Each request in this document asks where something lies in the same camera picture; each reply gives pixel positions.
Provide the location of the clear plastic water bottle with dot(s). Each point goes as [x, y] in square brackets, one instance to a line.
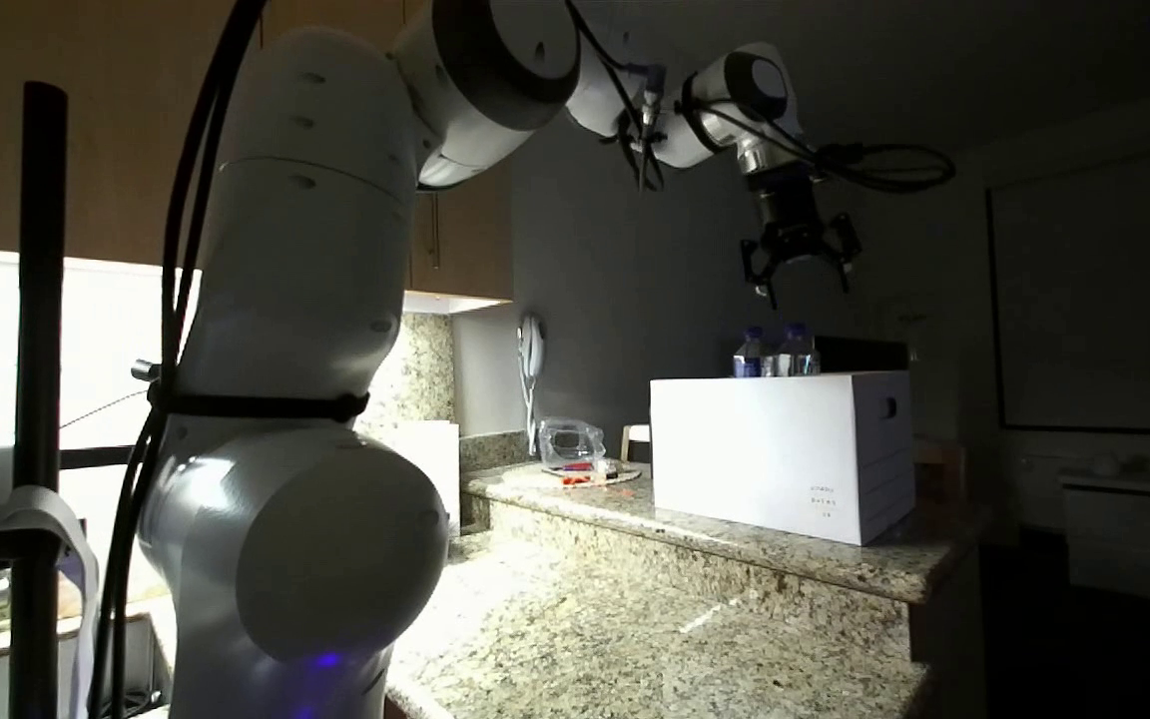
[752, 355]
[797, 352]

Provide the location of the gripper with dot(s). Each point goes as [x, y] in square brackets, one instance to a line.
[787, 205]

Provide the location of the black pole stand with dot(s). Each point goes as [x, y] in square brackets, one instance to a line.
[39, 399]

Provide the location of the clear plastic bag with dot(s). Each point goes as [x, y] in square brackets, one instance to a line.
[569, 442]

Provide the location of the white cardboard box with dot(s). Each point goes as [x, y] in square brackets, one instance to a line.
[785, 454]

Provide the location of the flat plate with small items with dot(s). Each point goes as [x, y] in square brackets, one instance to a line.
[590, 473]

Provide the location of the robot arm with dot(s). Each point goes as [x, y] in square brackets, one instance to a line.
[305, 300]

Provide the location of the white wall phone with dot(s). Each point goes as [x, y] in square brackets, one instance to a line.
[530, 355]

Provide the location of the wooden wall cabinet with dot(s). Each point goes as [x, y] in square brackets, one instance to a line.
[116, 130]

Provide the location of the white dresser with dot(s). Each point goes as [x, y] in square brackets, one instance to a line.
[1122, 529]

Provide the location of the dark framed wall board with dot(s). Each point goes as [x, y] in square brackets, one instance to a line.
[1104, 300]

